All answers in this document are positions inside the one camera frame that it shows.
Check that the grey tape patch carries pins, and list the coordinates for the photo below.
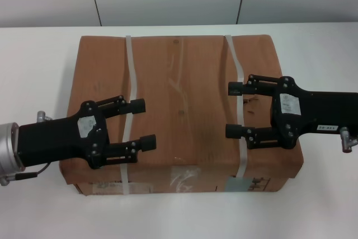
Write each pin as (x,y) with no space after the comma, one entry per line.
(237,184)

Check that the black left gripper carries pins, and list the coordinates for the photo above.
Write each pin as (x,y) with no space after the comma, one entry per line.
(56,138)

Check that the brown cardboard box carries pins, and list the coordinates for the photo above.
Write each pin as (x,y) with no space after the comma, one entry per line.
(179,82)

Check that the clear tape patch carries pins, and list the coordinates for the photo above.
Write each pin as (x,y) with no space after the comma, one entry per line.
(184,178)

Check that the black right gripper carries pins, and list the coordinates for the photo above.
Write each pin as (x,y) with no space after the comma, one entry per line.
(316,110)

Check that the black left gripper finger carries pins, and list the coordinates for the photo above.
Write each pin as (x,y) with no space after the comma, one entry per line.
(148,143)

